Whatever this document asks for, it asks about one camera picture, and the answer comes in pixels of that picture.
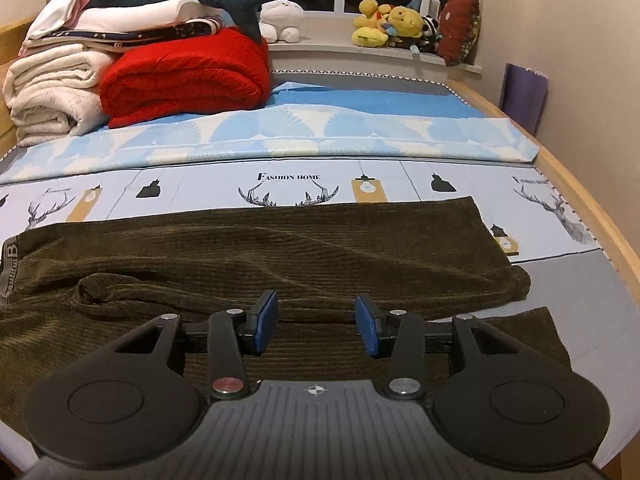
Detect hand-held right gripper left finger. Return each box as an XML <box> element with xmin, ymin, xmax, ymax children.
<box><xmin>107</xmin><ymin>290</ymin><xmax>279</xmax><ymax>402</ymax></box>

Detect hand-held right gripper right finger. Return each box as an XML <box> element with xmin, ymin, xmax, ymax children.
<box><xmin>354</xmin><ymin>294</ymin><xmax>531</xmax><ymax>402</ymax></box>

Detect olive corduroy pants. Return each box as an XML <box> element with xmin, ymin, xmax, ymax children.
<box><xmin>0</xmin><ymin>195</ymin><xmax>573</xmax><ymax>441</ymax></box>

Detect light blue patterned quilt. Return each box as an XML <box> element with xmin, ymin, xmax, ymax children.
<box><xmin>0</xmin><ymin>81</ymin><xmax>541</xmax><ymax>186</ymax></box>

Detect red folded blanket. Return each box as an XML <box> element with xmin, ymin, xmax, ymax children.
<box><xmin>98</xmin><ymin>26</ymin><xmax>272</xmax><ymax>129</ymax></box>

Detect white window sill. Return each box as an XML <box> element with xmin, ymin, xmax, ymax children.
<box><xmin>265</xmin><ymin>10</ymin><xmax>483</xmax><ymax>73</ymax></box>

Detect yellow duck plush toy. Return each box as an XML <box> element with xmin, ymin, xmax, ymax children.
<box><xmin>352</xmin><ymin>0</ymin><xmax>396</xmax><ymax>48</ymax></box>

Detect panda plush toy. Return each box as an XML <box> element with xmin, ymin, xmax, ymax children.
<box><xmin>419</xmin><ymin>16</ymin><xmax>444</xmax><ymax>54</ymax></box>

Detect white plush toy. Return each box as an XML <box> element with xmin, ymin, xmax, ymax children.
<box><xmin>257</xmin><ymin>0</ymin><xmax>306</xmax><ymax>44</ymax></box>

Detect yellow round plush toy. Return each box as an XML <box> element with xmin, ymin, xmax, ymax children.
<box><xmin>385</xmin><ymin>6</ymin><xmax>426</xmax><ymax>41</ymax></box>

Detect navy patterned folded cloth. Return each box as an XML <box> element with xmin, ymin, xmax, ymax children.
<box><xmin>22</xmin><ymin>17</ymin><xmax>226</xmax><ymax>53</ymax></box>

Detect dark red cushion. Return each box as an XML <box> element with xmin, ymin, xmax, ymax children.
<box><xmin>435</xmin><ymin>0</ymin><xmax>481</xmax><ymax>67</ymax></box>

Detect cream folded blanket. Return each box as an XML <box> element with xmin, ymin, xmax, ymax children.
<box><xmin>2</xmin><ymin>42</ymin><xmax>118</xmax><ymax>147</ymax></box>

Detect white folded quilt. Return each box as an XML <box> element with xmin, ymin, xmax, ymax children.
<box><xmin>25</xmin><ymin>0</ymin><xmax>226</xmax><ymax>41</ymax></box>

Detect wooden bed frame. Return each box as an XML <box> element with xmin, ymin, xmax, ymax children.
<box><xmin>0</xmin><ymin>14</ymin><xmax>640</xmax><ymax>311</ymax></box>

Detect purple box by wall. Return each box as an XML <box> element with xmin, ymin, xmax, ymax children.
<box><xmin>500</xmin><ymin>62</ymin><xmax>548</xmax><ymax>136</ymax></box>

